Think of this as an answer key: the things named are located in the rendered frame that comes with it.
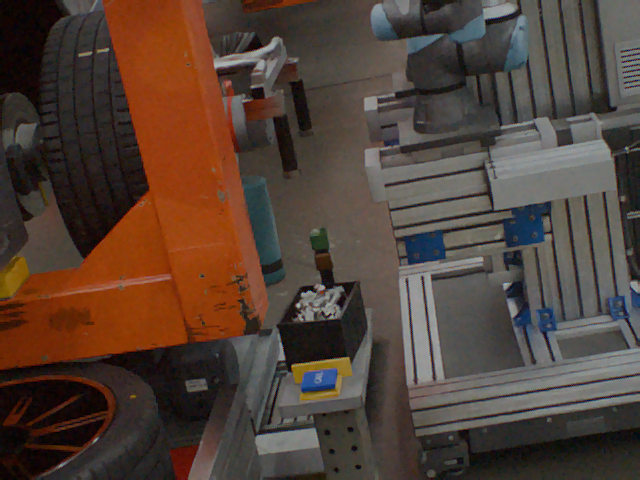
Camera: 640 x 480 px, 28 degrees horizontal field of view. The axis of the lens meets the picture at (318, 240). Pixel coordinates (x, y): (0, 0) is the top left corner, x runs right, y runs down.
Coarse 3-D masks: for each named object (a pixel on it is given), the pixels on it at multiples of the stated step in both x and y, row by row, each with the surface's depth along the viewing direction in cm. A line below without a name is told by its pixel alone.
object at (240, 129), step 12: (240, 96) 306; (228, 108) 304; (240, 108) 303; (228, 120) 303; (240, 120) 302; (264, 120) 303; (240, 132) 303; (252, 132) 303; (264, 132) 303; (240, 144) 305; (252, 144) 306; (264, 144) 307
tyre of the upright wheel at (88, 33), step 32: (64, 32) 295; (96, 32) 292; (64, 64) 287; (96, 64) 285; (64, 96) 283; (96, 96) 282; (64, 128) 282; (96, 128) 281; (128, 128) 280; (64, 160) 283; (96, 160) 282; (128, 160) 281; (64, 192) 285; (96, 192) 284; (128, 192) 284; (64, 224) 290; (96, 224) 288
